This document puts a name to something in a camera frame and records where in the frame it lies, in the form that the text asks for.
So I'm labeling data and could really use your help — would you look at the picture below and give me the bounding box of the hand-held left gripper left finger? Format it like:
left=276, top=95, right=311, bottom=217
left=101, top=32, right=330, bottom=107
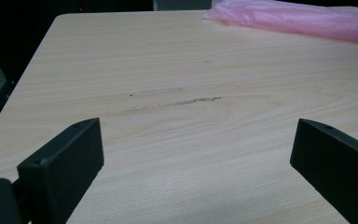
left=17, top=117, right=105, bottom=224

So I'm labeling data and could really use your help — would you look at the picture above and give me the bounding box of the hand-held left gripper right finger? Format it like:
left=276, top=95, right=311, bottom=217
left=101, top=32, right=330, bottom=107
left=289, top=118, right=358, bottom=224

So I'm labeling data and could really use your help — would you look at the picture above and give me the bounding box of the pink plastic bag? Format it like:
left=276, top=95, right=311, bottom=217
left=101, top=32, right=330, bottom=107
left=202, top=0, right=358, bottom=47

